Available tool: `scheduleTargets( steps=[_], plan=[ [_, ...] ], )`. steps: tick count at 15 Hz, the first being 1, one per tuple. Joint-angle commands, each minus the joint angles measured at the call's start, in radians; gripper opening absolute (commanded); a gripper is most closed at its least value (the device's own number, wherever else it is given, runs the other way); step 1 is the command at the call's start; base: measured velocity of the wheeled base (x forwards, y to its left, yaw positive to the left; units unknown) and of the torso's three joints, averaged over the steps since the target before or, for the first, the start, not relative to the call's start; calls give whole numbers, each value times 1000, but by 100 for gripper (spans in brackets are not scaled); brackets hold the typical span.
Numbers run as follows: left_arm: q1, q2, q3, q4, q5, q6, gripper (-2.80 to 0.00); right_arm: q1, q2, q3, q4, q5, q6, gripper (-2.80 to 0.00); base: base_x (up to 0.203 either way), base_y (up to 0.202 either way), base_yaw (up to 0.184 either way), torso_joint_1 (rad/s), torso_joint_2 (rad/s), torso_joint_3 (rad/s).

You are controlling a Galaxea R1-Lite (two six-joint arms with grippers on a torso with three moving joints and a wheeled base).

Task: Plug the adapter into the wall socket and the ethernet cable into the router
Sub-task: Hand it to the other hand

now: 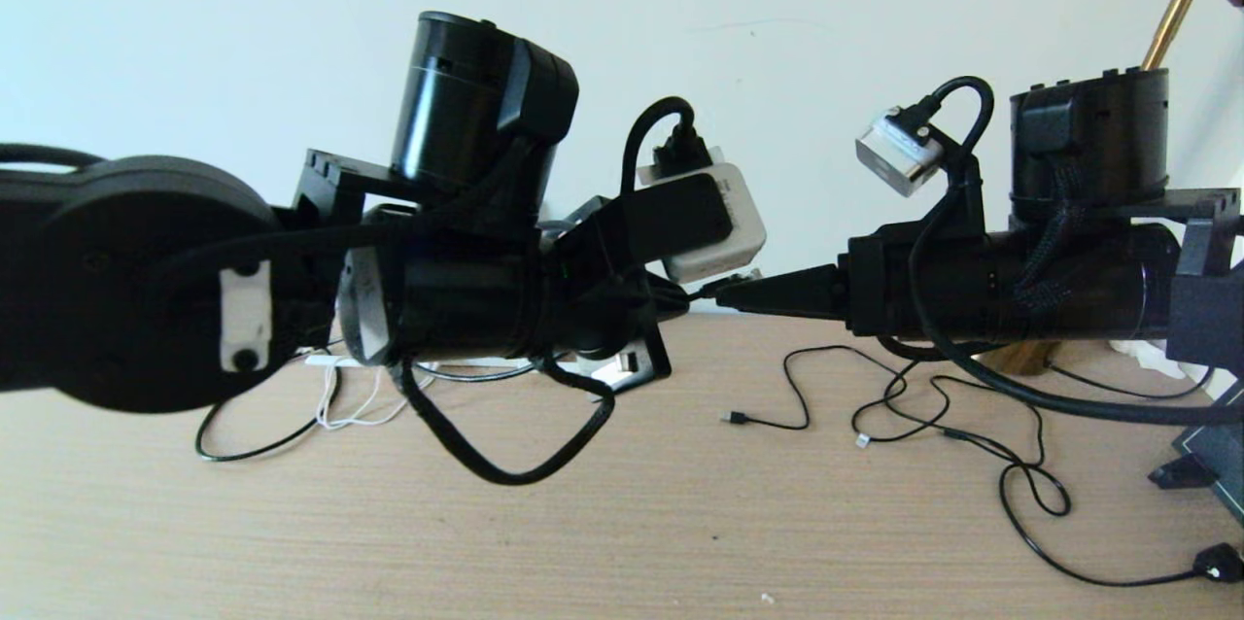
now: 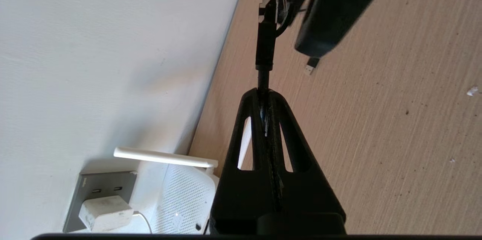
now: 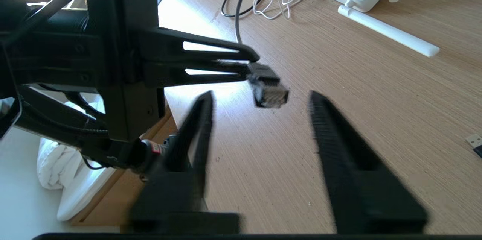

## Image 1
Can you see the black clip stand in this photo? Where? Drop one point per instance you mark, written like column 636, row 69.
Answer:
column 1178, row 472

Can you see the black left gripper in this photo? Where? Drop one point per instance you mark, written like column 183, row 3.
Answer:
column 593, row 290

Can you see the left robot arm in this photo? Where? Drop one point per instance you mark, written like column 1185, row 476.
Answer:
column 117, row 280

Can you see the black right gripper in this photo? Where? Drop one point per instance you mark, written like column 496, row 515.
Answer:
column 904, row 285

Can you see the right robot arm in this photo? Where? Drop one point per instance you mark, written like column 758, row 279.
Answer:
column 1088, row 285

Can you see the white router with antennas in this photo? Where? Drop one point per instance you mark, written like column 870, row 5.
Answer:
column 319, row 361

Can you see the crumpled white tissue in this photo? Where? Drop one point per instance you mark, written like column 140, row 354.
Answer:
column 1147, row 362

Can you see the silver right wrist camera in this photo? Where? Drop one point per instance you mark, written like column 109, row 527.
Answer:
column 894, row 158

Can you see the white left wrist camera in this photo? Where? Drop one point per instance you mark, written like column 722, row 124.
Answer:
column 729, row 241

